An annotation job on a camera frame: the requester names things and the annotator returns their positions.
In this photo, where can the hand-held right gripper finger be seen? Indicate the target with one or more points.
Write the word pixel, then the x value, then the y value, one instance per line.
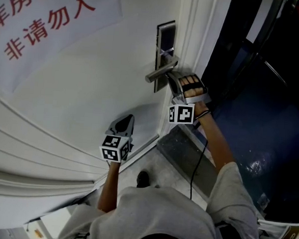
pixel 173 82

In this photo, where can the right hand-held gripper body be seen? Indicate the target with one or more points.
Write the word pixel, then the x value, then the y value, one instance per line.
pixel 181 113

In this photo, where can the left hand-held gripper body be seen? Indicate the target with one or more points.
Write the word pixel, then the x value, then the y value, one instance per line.
pixel 114 149

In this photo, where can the person's left forearm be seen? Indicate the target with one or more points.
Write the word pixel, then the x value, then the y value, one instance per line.
pixel 108 190

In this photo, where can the person's right forearm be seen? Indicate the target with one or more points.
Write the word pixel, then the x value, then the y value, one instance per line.
pixel 214 144

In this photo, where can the black door lock plate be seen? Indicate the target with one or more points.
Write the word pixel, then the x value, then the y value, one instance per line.
pixel 167 33

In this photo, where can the dark glass door leaf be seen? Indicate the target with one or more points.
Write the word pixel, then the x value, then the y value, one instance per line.
pixel 235 58

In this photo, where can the white door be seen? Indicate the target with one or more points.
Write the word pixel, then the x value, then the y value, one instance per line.
pixel 90 86

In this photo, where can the dark corridor door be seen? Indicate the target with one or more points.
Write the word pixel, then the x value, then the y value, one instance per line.
pixel 297 50

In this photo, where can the person's right hand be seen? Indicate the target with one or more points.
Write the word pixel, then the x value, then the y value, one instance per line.
pixel 193 87

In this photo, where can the black wrist band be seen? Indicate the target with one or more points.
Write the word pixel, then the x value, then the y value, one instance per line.
pixel 203 114

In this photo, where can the grey concrete step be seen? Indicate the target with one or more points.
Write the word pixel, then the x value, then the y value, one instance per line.
pixel 178 149

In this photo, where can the person's black shoe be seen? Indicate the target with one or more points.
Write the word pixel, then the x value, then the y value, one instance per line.
pixel 143 179

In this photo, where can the person's light grey shirt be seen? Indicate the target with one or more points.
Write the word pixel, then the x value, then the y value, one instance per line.
pixel 157 219

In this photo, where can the white appliance box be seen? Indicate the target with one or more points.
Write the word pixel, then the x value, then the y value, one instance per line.
pixel 55 222

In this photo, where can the white paper notice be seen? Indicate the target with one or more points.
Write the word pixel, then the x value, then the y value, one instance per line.
pixel 89 28

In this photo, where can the white box with brown mark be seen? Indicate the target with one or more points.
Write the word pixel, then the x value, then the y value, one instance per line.
pixel 33 233

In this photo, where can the clear plastic bag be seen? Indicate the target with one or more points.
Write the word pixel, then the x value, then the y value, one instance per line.
pixel 263 201

